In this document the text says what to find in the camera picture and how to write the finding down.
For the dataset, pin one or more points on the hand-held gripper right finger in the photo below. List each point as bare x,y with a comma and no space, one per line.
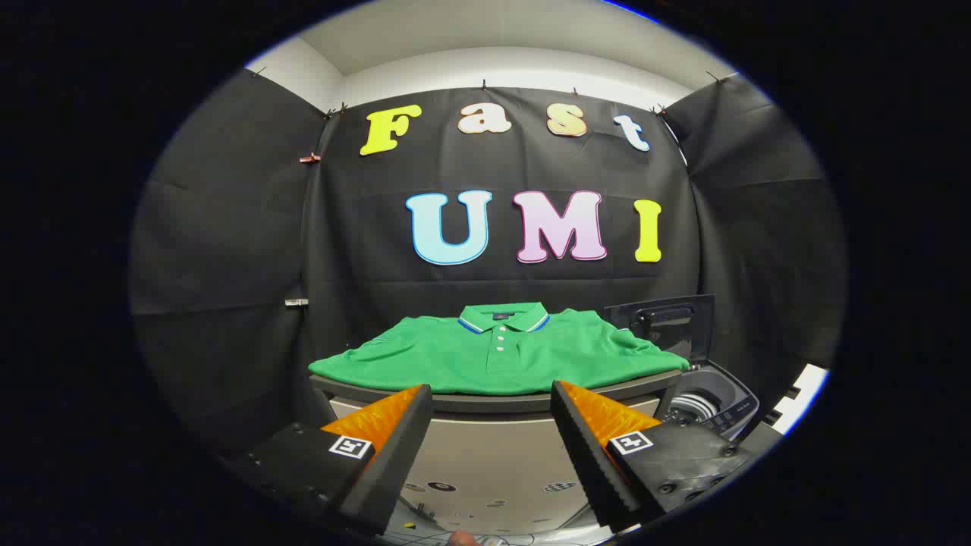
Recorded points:
588,455

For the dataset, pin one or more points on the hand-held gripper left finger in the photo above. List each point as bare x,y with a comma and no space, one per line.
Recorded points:
394,455

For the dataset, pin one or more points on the green polo shirt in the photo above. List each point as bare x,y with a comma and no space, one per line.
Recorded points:
447,360

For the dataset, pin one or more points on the grey washing machine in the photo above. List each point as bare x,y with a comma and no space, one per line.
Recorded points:
721,402

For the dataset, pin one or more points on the dark glass washing machine lid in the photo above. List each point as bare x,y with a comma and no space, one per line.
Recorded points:
683,322

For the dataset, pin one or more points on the white board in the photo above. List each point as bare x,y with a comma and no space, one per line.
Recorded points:
804,394

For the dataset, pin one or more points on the red clip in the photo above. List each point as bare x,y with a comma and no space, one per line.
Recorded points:
309,158

